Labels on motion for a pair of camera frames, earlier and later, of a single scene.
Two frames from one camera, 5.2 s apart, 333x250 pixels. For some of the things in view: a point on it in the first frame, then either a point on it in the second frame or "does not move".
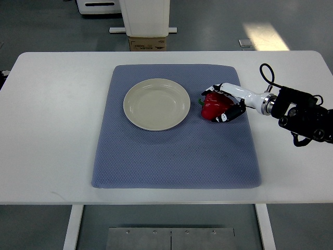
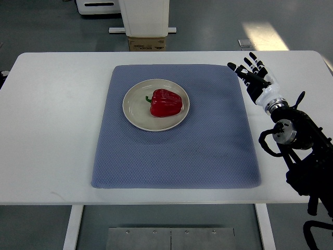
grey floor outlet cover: x=245 y=42 does not move
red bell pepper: x=214 y=104 to x=164 y=103
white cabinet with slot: x=99 y=7 does not move
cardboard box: x=147 y=44 does not move
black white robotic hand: x=242 y=99 to x=262 y=86
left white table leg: x=75 y=214 does not move
